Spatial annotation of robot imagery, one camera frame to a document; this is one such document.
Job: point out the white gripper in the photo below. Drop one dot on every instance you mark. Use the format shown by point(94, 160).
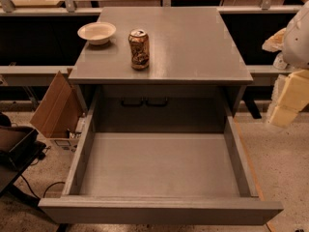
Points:
point(297, 43)

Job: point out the orange soda can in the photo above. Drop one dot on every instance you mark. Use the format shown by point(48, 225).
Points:
point(140, 49)

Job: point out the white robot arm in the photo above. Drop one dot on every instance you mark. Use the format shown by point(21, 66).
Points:
point(296, 41)

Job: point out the open grey top drawer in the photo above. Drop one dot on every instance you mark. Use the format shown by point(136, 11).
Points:
point(167, 156)

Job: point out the clear pump bottle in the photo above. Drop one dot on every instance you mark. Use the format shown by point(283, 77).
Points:
point(279, 62)

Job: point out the grey cabinet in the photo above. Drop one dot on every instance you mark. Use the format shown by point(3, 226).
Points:
point(193, 83)

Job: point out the white ceramic bowl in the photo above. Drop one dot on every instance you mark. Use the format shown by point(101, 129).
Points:
point(97, 33)

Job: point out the brown cardboard box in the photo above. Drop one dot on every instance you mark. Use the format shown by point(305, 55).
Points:
point(58, 113)

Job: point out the dark tray on stand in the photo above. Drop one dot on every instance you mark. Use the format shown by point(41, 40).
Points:
point(18, 149)

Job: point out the grey shelf rail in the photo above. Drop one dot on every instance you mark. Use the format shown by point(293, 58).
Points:
point(31, 75)

